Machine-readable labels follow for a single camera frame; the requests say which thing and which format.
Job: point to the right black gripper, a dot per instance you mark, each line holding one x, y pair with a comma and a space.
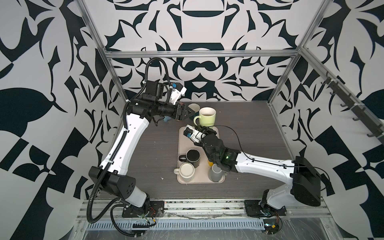
209, 131

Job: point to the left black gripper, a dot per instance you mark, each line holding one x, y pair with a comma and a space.
180, 116

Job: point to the dark green mug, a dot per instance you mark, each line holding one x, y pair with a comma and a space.
196, 108

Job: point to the light green mug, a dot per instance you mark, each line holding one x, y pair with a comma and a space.
206, 117

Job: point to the black mug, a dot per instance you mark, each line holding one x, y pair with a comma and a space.
192, 156

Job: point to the blue butterfly mug yellow inside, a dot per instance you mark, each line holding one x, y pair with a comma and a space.
166, 118

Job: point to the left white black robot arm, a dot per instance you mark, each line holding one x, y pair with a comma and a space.
111, 175

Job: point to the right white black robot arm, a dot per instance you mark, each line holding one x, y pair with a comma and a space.
301, 180

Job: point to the grey mug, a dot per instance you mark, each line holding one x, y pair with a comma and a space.
216, 174

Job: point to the white cream mug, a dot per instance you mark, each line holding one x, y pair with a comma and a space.
185, 173

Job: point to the beige plastic tray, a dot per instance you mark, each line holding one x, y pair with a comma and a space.
203, 172

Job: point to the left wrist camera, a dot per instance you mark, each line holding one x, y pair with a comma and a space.
177, 90

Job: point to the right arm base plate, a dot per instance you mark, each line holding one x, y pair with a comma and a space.
255, 209

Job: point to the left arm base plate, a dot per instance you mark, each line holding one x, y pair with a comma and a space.
149, 209

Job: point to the aluminium frame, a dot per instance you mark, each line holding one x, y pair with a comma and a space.
300, 52

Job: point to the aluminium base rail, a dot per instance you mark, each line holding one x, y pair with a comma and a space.
226, 219

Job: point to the black hook rail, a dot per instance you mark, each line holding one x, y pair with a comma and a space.
351, 102

